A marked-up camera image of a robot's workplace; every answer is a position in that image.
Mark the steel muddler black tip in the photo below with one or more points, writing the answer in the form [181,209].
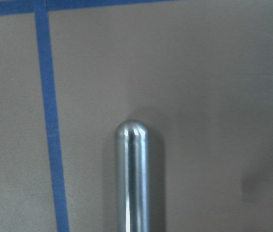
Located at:
[132,153]

